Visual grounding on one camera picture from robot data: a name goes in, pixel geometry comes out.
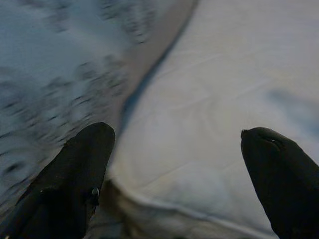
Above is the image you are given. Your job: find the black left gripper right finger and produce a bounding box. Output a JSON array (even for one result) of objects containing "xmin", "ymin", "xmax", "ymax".
[{"xmin": 240, "ymin": 126, "xmax": 319, "ymax": 239}]

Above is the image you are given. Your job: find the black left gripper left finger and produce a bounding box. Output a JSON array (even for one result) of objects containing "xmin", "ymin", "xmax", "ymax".
[{"xmin": 0, "ymin": 121, "xmax": 116, "ymax": 239}]

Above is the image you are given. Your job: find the plain grey pillow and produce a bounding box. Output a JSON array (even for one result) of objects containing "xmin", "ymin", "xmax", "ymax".
[{"xmin": 106, "ymin": 0, "xmax": 319, "ymax": 237}]

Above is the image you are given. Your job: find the yellow cartoon print blanket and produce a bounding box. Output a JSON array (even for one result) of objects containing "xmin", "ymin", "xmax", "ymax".
[{"xmin": 0, "ymin": 0, "xmax": 175, "ymax": 215}]

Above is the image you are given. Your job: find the white quilted mattress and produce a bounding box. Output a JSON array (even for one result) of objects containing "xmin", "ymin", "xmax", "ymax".
[{"xmin": 84, "ymin": 0, "xmax": 277, "ymax": 239}]

